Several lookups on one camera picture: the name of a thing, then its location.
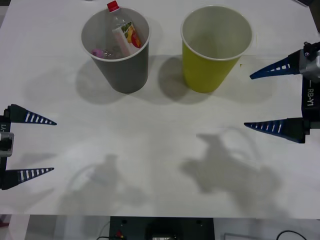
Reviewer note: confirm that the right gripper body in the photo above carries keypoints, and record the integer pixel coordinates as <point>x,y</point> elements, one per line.
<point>311,100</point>

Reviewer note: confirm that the clear bottle with red cap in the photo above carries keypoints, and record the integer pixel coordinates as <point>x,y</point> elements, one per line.
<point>126,35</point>

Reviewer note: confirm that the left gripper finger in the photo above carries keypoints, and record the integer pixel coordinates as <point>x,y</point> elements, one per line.
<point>12,178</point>
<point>20,115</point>

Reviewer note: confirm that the black robot torso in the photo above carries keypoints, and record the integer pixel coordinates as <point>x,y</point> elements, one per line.
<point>162,228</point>

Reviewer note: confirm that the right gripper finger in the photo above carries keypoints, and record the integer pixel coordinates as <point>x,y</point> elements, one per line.
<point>292,130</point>
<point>291,65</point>

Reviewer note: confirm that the clear bottle with pink cap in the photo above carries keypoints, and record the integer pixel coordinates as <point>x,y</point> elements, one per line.
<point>100,53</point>

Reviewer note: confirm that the grey plastic waste bin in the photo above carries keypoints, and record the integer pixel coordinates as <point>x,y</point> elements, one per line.
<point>130,75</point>

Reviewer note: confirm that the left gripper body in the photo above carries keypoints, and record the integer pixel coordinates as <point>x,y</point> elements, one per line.
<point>5,125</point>

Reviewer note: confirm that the yellow-green plastic waste bin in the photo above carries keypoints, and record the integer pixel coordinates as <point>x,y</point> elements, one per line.
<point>207,72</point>

